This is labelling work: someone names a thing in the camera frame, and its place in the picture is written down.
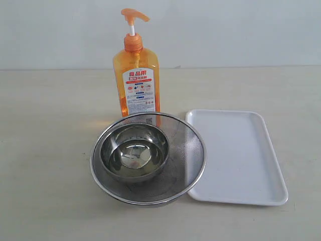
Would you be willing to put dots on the small stainless steel bowl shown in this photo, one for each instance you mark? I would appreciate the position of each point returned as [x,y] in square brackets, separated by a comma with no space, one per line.
[134,153]

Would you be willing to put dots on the orange pump soap bottle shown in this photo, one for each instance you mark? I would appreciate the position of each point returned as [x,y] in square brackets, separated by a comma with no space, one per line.
[136,71]

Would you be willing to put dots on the white rectangular plastic tray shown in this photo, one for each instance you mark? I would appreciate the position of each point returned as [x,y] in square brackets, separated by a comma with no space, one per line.
[242,167]

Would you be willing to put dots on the steel mesh strainer basket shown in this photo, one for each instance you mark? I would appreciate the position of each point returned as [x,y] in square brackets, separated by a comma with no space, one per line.
[185,165]

